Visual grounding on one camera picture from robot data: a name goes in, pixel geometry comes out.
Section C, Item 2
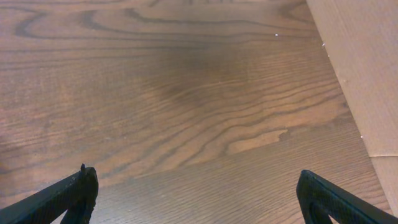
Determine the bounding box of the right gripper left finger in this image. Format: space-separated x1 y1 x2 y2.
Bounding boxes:
1 164 99 224

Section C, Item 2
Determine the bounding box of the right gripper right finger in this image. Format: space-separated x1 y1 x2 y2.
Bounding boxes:
296 170 397 224

